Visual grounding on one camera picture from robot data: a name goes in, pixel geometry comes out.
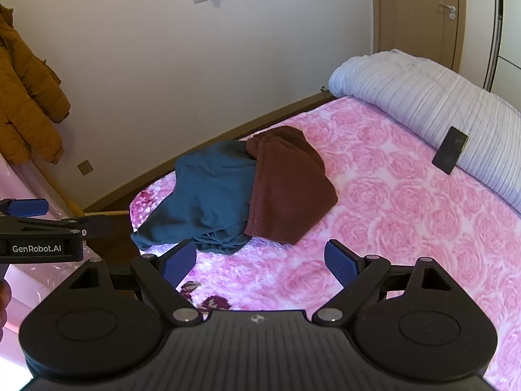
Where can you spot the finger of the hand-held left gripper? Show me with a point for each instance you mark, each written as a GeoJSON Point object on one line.
{"type": "Point", "coordinates": [28, 207]}
{"type": "Point", "coordinates": [95, 226]}

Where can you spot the pink floral bed sheet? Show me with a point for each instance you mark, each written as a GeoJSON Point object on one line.
{"type": "Point", "coordinates": [386, 211]}

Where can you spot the person's left hand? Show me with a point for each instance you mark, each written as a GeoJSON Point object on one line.
{"type": "Point", "coordinates": [4, 301]}

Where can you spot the beige wall socket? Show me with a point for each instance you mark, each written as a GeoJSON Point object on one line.
{"type": "Point", "coordinates": [85, 167]}

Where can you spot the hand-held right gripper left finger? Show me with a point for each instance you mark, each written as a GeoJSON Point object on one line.
{"type": "Point", "coordinates": [179, 264]}

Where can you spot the black smartphone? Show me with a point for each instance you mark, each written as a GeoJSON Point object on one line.
{"type": "Point", "coordinates": [449, 150]}

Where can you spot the brown puffer jacket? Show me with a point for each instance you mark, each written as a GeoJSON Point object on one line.
{"type": "Point", "coordinates": [20, 89]}

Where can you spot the teal garment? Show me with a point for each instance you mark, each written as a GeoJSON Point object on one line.
{"type": "Point", "coordinates": [207, 187]}

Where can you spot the white ribbed quilt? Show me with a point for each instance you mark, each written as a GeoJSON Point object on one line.
{"type": "Point", "coordinates": [427, 89]}

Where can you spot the wooden door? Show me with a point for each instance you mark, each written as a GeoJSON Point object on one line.
{"type": "Point", "coordinates": [411, 8]}

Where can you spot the maroon knitted sweater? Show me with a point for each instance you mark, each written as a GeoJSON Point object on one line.
{"type": "Point", "coordinates": [285, 187]}

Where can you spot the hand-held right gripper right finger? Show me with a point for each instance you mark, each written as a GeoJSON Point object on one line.
{"type": "Point", "coordinates": [341, 264]}

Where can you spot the pink satin cloth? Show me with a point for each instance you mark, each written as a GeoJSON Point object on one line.
{"type": "Point", "coordinates": [24, 183]}

